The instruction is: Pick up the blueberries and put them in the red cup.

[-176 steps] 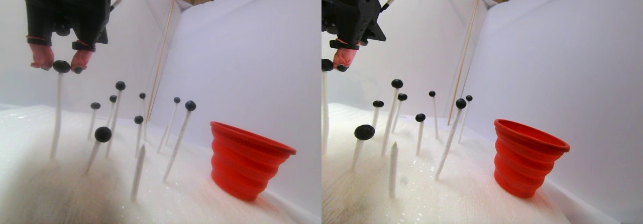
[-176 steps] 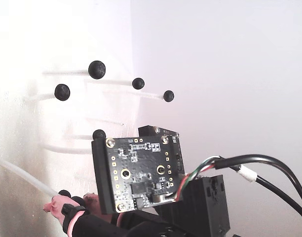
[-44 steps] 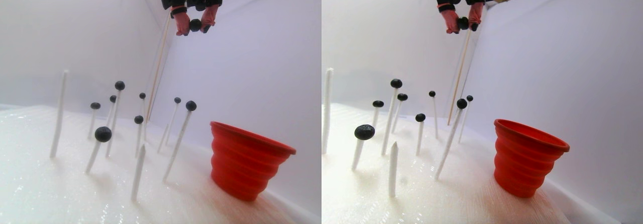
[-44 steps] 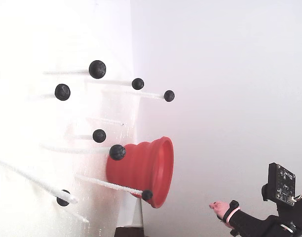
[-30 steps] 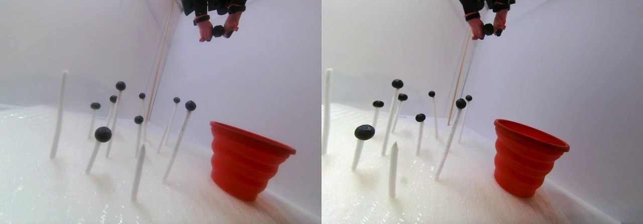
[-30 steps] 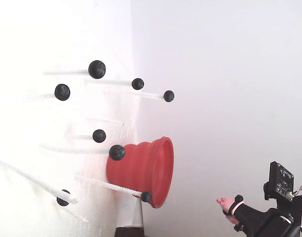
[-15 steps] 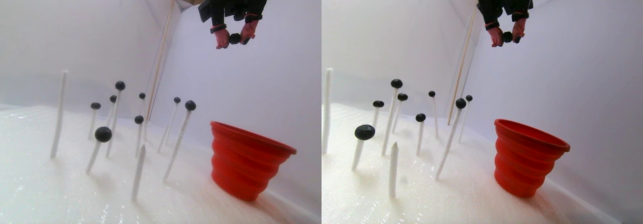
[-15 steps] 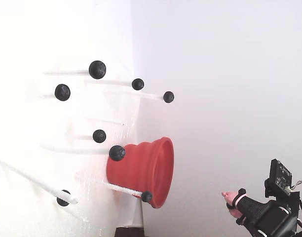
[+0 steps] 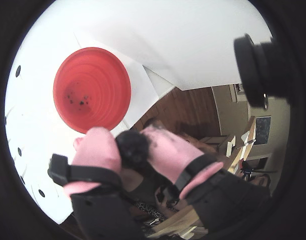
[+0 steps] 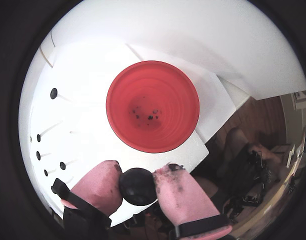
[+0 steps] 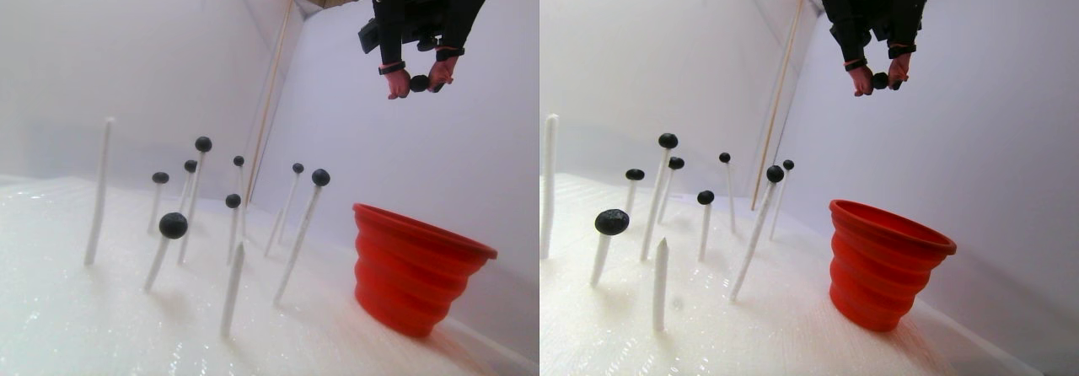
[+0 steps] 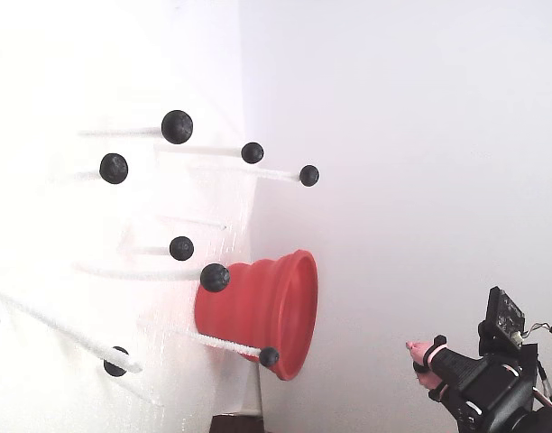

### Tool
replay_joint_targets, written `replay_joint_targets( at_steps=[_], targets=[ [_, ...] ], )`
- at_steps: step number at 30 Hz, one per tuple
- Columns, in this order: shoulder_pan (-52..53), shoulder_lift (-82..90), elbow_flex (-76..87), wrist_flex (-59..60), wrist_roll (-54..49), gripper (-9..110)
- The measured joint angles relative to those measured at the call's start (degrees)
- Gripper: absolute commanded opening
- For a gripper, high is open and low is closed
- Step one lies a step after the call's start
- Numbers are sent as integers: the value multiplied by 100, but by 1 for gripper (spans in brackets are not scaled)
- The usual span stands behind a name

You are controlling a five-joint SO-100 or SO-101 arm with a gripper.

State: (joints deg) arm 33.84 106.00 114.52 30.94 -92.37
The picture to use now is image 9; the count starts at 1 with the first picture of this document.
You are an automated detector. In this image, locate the pink covered gripper finger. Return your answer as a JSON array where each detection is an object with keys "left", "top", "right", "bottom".
[
  {"left": 47, "top": 126, "right": 149, "bottom": 240},
  {"left": 141, "top": 124, "right": 271, "bottom": 235}
]

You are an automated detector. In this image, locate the red collapsible silicone cup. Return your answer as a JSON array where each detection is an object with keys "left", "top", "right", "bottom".
[{"left": 52, "top": 46, "right": 132, "bottom": 134}]

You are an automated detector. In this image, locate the patterned floor rug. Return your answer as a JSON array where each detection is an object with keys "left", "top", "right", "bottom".
[{"left": 135, "top": 202, "right": 169, "bottom": 221}]

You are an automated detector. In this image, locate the white peg drying rack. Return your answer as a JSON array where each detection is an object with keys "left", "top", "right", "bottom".
[{"left": 4, "top": 31, "right": 176, "bottom": 225}]

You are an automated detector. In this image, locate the dark framed picture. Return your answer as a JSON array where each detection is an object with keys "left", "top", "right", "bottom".
[{"left": 254, "top": 115, "right": 272, "bottom": 146}]

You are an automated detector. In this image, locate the black camera lens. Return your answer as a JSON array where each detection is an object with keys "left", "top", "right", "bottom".
[{"left": 233, "top": 33, "right": 292, "bottom": 111}]

